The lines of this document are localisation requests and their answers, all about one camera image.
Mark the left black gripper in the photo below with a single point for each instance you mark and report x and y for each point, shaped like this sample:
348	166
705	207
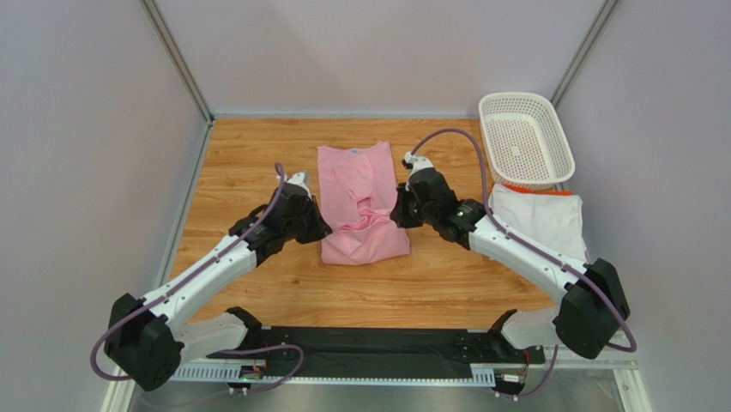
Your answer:
320	228

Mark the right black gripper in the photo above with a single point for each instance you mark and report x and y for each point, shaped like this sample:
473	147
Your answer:
406	207

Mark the pink t shirt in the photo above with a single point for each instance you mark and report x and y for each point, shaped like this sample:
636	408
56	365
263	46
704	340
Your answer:
357	194

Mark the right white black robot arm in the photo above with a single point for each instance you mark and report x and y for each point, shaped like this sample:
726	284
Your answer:
590	304

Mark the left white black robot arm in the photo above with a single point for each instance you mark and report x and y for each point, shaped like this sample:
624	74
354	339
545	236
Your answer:
188	297

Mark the folded orange t shirt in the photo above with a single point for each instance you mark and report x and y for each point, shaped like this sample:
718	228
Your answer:
547	192

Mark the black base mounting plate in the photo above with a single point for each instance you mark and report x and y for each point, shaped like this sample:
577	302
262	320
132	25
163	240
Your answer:
372	353

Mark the white perforated plastic basket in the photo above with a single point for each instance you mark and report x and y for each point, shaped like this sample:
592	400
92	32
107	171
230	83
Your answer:
525	143

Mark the folded white t shirt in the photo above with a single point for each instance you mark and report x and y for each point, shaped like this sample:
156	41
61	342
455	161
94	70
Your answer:
556	222

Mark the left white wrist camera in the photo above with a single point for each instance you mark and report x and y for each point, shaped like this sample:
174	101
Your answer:
299	183

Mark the left aluminium corner post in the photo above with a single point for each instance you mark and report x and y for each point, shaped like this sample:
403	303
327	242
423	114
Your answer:
158	21

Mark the aluminium corner post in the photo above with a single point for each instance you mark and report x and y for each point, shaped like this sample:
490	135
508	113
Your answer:
158	21
581	55

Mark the aluminium frame rail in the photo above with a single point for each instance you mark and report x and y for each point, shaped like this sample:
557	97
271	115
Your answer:
250	358

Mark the right aluminium corner post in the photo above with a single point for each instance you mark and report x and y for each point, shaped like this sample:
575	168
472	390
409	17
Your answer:
581	55

